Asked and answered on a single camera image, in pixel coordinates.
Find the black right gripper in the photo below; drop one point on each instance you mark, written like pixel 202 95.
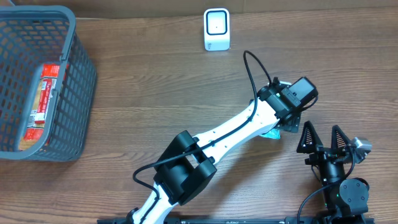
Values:
pixel 327 156

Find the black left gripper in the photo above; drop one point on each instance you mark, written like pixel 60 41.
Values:
pixel 294 123

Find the teal wet wipes pack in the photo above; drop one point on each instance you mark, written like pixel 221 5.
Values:
pixel 272 134

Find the long spaghetti pasta package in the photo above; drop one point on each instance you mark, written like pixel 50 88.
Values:
pixel 40 107

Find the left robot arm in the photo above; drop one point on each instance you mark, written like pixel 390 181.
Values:
pixel 188 164

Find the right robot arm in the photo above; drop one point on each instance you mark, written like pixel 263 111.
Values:
pixel 346 200

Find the white barcode scanner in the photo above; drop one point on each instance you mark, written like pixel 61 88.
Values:
pixel 216 27

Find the grey plastic shopping basket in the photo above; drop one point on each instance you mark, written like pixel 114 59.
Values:
pixel 31 37

